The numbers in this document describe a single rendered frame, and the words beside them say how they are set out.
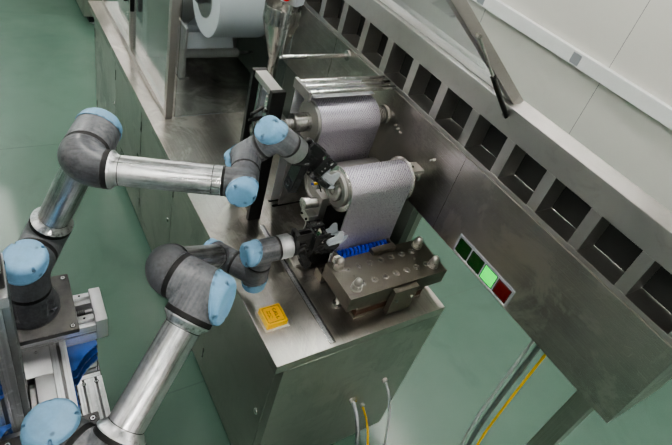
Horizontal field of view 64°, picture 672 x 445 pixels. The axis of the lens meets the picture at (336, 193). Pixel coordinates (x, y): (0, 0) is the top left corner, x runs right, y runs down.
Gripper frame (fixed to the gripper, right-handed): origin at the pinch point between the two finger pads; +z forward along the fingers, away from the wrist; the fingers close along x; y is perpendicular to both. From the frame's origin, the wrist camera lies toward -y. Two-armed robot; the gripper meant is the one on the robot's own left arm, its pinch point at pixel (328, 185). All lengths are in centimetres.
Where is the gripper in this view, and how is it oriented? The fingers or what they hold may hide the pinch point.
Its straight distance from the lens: 164.9
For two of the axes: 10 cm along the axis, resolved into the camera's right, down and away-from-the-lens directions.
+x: -4.9, -6.3, 6.0
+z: 4.9, 3.7, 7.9
